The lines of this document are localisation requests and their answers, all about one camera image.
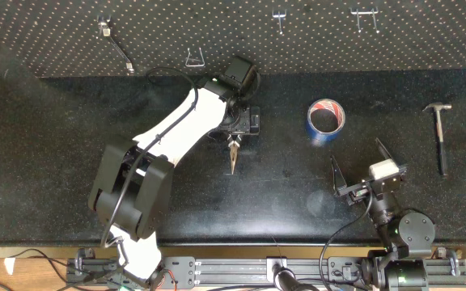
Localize mounting rail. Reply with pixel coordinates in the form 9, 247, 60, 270
66, 247, 466, 291

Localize pliers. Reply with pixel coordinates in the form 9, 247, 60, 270
227, 135, 243, 175

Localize roll of blue tape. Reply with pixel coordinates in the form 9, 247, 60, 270
306, 98, 346, 143

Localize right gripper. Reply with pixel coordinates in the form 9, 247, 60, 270
329, 137, 409, 205

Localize thin black wire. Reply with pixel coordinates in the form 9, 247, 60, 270
5, 248, 72, 286

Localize black pegboard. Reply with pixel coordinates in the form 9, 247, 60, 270
0, 0, 466, 78

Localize wrench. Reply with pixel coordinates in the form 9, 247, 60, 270
99, 22, 136, 75

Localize hammer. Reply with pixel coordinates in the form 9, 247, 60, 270
422, 102, 453, 178

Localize black cable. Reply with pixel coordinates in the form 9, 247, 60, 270
318, 192, 375, 291
100, 66, 200, 248

